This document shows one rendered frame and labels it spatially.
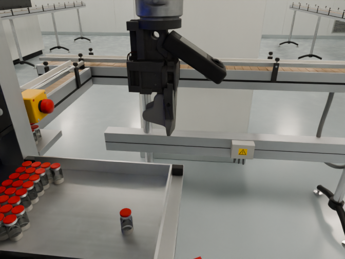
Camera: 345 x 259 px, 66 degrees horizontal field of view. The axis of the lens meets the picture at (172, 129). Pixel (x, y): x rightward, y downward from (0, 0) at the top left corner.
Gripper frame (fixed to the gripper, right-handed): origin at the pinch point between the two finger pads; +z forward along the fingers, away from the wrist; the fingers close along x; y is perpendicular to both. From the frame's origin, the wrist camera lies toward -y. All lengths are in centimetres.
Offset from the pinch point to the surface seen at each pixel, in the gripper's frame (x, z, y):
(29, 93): -17.3, 0.3, 40.2
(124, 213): 12.2, 10.7, 7.2
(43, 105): -15.7, 2.8, 35.8
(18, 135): -6.6, 7.2, 38.1
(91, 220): 10.2, 15.3, 14.7
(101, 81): -82, 17, 45
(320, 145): -84, 50, -71
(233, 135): -88, 48, -25
